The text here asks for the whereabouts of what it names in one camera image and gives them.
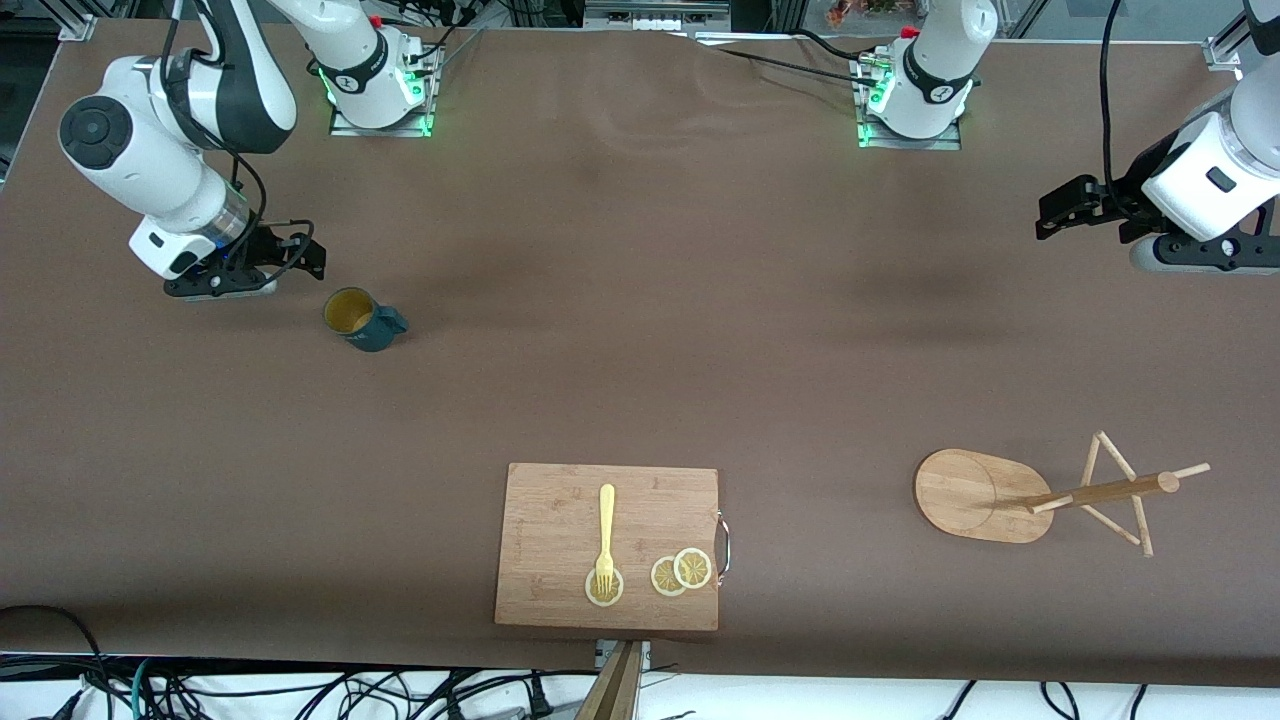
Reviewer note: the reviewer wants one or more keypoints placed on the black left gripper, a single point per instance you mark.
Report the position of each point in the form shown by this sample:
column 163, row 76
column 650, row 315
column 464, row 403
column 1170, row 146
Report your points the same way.
column 1130, row 196

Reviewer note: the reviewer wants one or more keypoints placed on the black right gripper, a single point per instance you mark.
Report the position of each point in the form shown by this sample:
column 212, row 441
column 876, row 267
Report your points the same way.
column 262, row 245

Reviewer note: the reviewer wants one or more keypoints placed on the teal ribbed mug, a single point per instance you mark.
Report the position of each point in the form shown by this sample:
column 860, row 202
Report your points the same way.
column 365, row 325

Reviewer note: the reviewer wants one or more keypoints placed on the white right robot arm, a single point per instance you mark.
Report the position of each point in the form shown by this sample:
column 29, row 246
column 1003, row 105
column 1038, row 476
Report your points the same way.
column 150, row 170

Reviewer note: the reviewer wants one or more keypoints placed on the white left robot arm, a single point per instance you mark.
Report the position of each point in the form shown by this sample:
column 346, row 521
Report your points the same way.
column 935, row 90

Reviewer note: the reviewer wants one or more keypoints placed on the wooden mug rack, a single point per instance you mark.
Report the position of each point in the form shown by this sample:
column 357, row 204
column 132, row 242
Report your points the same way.
column 970, row 495

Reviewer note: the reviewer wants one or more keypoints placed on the brown table cover sheet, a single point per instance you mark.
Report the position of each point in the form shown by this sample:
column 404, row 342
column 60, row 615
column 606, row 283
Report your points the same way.
column 640, row 300

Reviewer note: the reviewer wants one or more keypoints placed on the bamboo cutting board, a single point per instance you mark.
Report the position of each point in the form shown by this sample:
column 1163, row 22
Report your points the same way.
column 560, row 540

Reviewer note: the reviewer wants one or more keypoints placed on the yellow plastic fork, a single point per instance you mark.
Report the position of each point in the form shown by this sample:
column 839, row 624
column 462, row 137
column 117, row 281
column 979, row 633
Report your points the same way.
column 606, row 520

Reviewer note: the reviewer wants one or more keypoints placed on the white power strip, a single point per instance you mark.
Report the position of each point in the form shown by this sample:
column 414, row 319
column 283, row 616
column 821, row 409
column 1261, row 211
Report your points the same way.
column 655, row 18

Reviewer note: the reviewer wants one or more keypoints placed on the lemon slice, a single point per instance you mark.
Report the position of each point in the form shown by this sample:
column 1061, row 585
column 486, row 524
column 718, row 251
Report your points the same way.
column 660, row 580
column 593, row 596
column 692, row 568

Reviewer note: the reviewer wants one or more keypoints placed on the black power plug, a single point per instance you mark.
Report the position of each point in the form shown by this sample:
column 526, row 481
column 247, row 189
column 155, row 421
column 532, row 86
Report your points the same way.
column 537, row 700

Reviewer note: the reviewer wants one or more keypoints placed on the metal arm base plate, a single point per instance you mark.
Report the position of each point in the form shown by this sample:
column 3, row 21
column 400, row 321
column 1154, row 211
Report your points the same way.
column 430, row 90
column 910, row 143

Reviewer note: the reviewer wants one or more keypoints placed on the wooden camera post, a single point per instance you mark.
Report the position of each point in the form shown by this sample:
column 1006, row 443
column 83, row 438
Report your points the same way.
column 610, row 690

